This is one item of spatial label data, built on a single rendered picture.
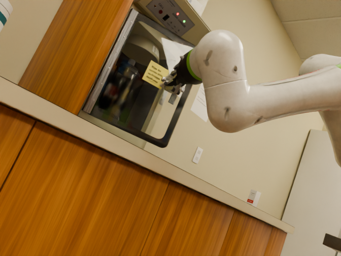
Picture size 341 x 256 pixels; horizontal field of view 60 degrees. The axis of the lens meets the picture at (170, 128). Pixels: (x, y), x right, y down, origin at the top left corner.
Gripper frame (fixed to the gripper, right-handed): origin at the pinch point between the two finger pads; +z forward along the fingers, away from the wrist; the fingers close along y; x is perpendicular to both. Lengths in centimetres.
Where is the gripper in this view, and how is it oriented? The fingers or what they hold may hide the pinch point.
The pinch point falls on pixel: (168, 82)
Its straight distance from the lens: 101.6
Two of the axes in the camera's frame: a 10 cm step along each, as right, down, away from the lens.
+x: -8.6, -4.2, -3.0
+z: -3.5, 0.4, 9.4
